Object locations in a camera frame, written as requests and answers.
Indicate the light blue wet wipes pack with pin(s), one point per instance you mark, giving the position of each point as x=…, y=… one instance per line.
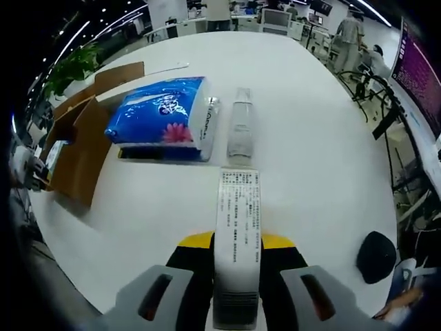
x=55, y=155

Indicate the purple screen laptop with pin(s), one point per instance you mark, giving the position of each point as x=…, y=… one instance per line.
x=417, y=79

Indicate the white printed tube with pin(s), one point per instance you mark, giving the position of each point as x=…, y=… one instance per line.
x=237, y=213

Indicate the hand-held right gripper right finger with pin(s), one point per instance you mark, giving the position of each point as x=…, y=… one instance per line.
x=279, y=276

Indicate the blue tissue pack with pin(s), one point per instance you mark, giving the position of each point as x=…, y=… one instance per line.
x=155, y=110

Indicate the green potted plant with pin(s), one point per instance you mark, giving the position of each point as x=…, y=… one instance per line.
x=76, y=65

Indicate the black rounded object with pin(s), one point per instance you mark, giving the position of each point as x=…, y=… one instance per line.
x=375, y=257

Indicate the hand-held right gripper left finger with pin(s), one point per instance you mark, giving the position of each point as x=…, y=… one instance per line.
x=193, y=276

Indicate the silver bottle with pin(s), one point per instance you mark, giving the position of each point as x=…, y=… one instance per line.
x=240, y=131

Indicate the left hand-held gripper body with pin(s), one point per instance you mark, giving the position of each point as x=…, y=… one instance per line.
x=24, y=165

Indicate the black metal stand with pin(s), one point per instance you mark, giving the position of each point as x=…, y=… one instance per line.
x=386, y=120

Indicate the white office chair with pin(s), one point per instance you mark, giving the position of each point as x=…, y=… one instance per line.
x=275, y=19

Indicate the brown cardboard shoe box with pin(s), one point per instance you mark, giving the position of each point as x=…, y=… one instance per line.
x=82, y=155

